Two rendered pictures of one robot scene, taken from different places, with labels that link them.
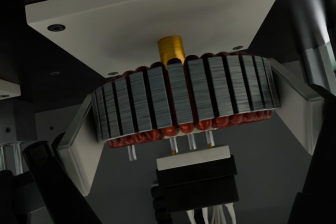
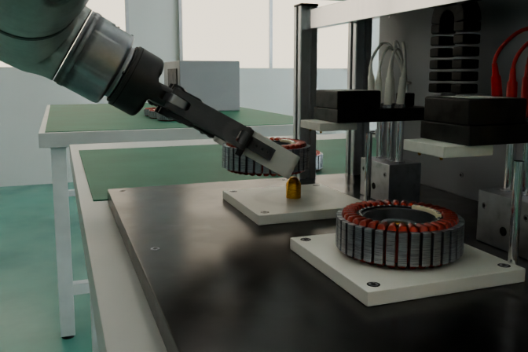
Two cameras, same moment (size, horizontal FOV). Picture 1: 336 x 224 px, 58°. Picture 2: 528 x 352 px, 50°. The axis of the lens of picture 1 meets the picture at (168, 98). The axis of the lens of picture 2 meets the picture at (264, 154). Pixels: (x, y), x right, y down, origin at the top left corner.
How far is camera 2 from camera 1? 0.68 m
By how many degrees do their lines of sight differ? 73
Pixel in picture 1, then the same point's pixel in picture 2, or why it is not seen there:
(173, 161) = (314, 126)
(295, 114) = not seen: hidden behind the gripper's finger
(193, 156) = (309, 126)
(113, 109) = (241, 160)
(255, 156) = (418, 98)
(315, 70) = (351, 156)
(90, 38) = (281, 208)
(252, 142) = not seen: hidden behind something
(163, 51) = (289, 190)
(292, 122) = not seen: hidden behind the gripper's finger
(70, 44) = (289, 210)
